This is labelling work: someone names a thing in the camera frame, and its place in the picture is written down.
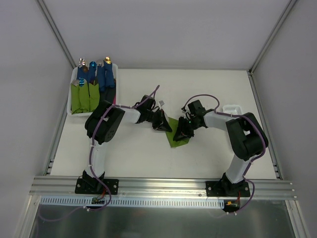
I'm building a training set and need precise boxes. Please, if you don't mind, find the green paper napkin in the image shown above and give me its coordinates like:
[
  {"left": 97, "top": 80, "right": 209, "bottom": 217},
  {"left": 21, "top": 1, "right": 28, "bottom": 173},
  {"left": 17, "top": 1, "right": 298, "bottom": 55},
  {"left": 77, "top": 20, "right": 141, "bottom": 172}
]
[{"left": 165, "top": 118, "right": 192, "bottom": 149}]

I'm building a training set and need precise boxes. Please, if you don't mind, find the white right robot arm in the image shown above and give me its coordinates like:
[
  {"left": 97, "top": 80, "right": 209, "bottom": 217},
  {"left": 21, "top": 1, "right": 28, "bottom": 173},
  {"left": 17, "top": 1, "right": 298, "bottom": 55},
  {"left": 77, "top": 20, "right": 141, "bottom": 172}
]
[{"left": 173, "top": 100, "right": 268, "bottom": 197}]

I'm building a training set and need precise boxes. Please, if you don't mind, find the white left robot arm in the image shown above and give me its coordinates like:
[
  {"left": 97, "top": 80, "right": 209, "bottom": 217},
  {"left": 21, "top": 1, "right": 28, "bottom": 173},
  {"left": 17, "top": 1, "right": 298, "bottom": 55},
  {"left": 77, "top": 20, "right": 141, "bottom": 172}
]
[{"left": 75, "top": 95, "right": 172, "bottom": 196}]

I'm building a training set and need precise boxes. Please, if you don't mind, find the dark rolled napkin bundle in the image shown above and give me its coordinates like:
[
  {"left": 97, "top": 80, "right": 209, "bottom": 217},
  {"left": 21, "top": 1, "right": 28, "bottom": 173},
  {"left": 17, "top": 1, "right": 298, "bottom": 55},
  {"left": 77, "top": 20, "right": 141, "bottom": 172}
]
[{"left": 100, "top": 87, "right": 116, "bottom": 103}]

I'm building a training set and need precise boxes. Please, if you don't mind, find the green rolled napkin bundle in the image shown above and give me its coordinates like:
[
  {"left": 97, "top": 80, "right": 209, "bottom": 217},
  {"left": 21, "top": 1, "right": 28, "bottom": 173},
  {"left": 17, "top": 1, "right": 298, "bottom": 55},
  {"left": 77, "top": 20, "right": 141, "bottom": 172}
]
[
  {"left": 88, "top": 80, "right": 100, "bottom": 112},
  {"left": 70, "top": 79, "right": 81, "bottom": 114},
  {"left": 79, "top": 77, "right": 90, "bottom": 113}
]

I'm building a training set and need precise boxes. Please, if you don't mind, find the white perforated utensil tray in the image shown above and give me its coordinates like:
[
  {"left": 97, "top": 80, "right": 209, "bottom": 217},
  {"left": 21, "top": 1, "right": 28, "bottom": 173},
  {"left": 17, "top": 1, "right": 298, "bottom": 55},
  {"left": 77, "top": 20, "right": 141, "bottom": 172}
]
[{"left": 222, "top": 104, "right": 243, "bottom": 115}]

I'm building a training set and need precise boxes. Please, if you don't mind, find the white bin of rolled napkins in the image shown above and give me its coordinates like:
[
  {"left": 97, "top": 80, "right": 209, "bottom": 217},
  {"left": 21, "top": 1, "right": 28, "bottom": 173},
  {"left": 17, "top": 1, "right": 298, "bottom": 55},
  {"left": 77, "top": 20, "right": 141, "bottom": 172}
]
[{"left": 66, "top": 63, "right": 119, "bottom": 117}]

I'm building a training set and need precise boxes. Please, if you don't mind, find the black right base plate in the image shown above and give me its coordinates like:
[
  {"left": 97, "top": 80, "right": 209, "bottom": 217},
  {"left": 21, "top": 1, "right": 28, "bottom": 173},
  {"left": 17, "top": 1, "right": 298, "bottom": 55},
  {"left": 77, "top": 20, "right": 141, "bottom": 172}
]
[{"left": 205, "top": 179, "right": 251, "bottom": 198}]

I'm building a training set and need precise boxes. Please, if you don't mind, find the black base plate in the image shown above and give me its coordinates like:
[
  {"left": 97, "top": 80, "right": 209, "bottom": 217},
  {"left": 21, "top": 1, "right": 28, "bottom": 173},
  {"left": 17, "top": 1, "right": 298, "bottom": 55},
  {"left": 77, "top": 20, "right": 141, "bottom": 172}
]
[
  {"left": 74, "top": 178, "right": 119, "bottom": 195},
  {"left": 205, "top": 179, "right": 251, "bottom": 198}
]

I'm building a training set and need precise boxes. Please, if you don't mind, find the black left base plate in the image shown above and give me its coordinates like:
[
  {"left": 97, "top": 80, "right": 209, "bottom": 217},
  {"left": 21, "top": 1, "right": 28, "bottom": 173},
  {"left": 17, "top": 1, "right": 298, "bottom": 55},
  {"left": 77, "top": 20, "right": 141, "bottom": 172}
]
[{"left": 74, "top": 178, "right": 119, "bottom": 195}]

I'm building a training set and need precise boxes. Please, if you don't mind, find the white slotted cable duct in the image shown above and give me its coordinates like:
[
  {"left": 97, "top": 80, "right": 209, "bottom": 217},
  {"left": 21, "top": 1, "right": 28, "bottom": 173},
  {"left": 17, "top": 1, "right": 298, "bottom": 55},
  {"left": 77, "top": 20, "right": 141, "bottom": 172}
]
[{"left": 40, "top": 196, "right": 224, "bottom": 209}]

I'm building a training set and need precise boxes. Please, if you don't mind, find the aluminium mounting rail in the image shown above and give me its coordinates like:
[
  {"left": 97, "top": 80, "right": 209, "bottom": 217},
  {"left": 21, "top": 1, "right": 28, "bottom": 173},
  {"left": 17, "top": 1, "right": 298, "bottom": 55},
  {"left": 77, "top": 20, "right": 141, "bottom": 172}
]
[{"left": 29, "top": 176, "right": 298, "bottom": 200}]

